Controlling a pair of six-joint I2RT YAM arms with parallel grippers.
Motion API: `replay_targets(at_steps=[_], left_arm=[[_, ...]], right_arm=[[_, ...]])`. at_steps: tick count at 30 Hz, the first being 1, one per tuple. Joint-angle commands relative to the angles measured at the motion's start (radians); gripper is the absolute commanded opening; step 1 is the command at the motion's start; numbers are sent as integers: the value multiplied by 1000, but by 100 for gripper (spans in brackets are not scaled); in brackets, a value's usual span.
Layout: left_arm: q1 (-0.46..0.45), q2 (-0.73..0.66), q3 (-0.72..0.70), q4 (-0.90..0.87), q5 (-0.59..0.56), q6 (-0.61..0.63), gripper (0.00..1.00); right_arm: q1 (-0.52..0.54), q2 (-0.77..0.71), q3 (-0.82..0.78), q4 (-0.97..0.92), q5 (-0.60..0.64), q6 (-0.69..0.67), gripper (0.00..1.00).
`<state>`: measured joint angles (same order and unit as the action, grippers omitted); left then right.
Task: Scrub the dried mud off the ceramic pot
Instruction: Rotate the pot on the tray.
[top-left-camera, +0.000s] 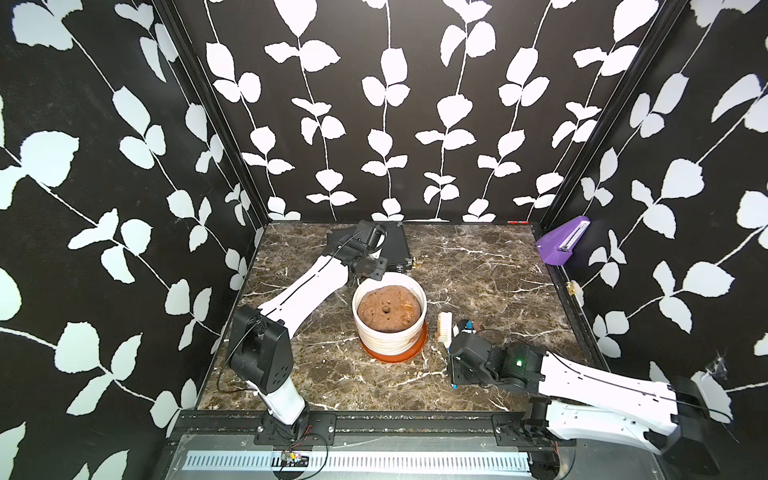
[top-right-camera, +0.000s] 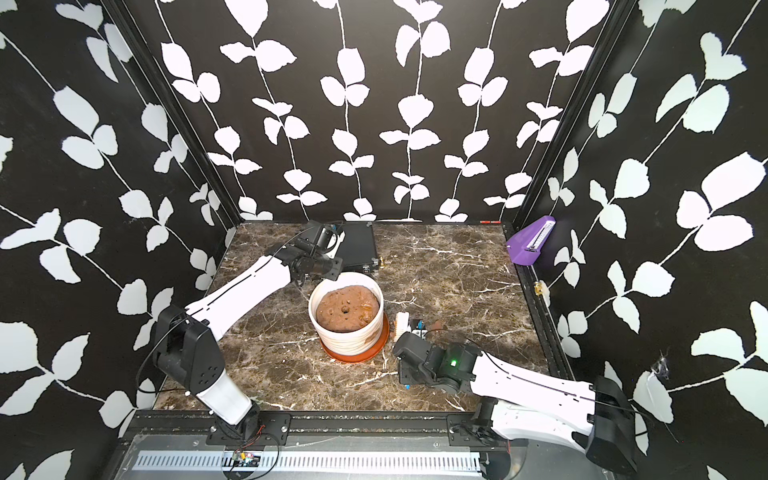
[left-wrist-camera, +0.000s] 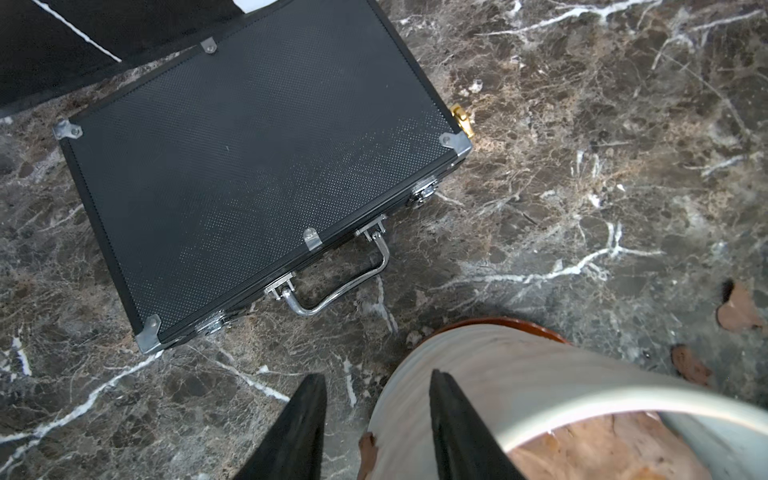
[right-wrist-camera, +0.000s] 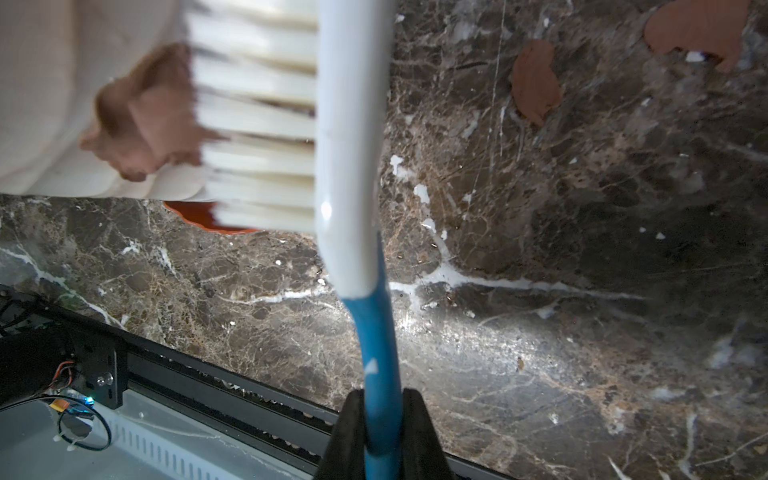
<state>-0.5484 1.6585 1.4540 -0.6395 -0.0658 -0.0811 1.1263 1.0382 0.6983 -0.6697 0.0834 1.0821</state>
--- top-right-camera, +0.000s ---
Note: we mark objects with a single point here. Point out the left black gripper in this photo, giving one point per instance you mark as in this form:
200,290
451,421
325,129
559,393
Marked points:
337,270

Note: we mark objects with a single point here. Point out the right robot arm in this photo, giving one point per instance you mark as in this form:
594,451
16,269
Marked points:
594,418

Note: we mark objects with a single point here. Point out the black flat case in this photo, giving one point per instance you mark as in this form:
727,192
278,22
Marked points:
358,248

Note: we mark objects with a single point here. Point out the white and blue scrub brush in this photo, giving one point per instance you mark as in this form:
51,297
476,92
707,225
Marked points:
401,324

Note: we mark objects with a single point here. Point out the small circuit board with wires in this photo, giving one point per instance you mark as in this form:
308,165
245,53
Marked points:
241,460

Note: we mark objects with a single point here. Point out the black front mounting rail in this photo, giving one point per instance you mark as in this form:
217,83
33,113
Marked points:
459,428

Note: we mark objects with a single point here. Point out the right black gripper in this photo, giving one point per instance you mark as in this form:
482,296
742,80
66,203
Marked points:
403,374

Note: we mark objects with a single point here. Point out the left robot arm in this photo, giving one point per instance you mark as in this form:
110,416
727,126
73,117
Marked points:
185,344

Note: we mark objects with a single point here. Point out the white ceramic pot with mud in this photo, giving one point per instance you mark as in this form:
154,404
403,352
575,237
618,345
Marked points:
347,313

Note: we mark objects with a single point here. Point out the white perforated strip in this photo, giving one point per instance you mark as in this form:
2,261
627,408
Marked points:
418,463

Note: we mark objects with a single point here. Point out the orange pot saucer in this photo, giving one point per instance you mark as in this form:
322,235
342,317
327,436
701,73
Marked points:
368,354

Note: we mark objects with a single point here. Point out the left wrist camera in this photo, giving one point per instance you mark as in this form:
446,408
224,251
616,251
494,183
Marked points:
328,239

